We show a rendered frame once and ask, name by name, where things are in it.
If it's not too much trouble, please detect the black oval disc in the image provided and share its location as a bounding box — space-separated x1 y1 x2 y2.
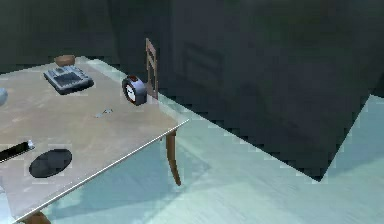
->
28 148 73 179

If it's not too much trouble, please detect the pale blue round object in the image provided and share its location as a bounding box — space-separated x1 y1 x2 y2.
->
0 87 9 107

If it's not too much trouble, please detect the brown bowl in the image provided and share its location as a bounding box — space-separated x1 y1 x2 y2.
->
54 54 77 67

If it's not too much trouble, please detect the grey alarm clock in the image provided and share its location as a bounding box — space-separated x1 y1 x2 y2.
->
121 75 148 107

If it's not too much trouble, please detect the black flat stick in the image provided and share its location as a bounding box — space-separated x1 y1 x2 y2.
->
0 139 36 164

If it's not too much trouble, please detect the pale wooden table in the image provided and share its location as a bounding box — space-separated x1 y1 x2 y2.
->
0 55 192 224

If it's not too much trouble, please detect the brown wooden chair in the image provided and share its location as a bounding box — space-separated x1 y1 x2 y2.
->
145 37 160 100

